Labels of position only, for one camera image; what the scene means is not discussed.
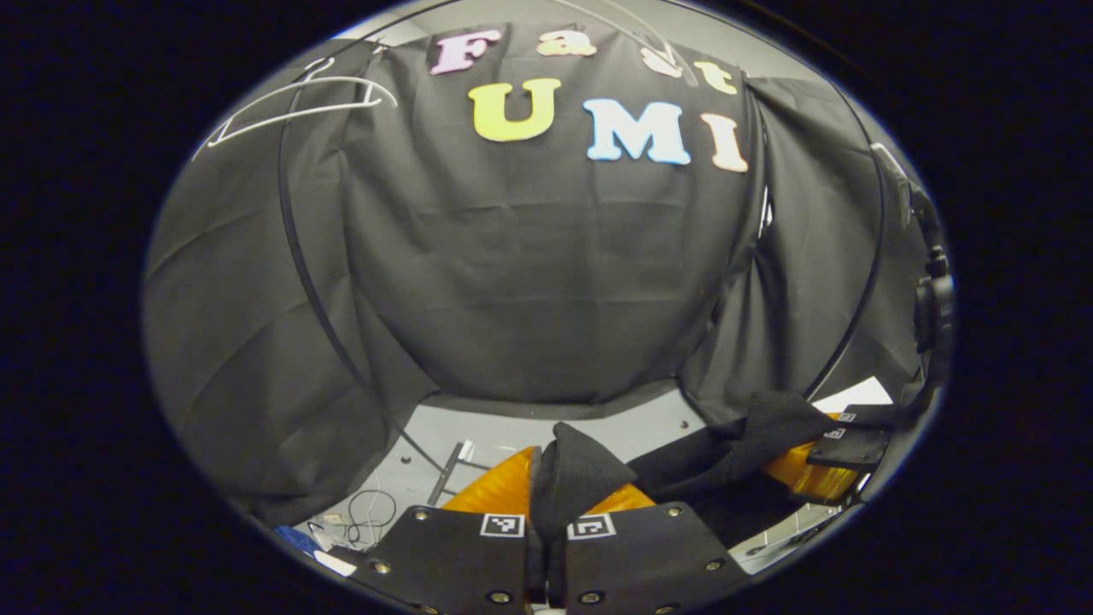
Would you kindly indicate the white clothes hanger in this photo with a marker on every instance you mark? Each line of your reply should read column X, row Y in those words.
column 299, row 121
column 649, row 36

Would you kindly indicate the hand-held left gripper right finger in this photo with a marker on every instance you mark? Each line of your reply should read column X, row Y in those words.
column 649, row 555

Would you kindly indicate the white empty clothes hanger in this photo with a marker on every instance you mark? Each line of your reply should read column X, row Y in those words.
column 299, row 121

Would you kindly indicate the black knit garment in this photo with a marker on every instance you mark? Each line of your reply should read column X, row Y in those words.
column 581, row 470

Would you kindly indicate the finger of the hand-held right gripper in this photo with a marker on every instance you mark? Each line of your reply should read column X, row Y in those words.
column 871, row 417
column 850, row 448

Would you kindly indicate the black backdrop cloth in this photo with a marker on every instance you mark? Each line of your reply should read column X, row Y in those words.
column 529, row 273

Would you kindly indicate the black clothes rack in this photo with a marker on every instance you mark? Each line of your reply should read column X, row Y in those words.
column 282, row 188

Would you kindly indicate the blue object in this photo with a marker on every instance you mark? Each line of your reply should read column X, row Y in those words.
column 297, row 538

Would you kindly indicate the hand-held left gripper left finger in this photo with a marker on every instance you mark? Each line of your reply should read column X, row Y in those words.
column 444, row 555

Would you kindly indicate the grey metal bar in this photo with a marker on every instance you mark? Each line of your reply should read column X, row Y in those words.
column 448, row 474

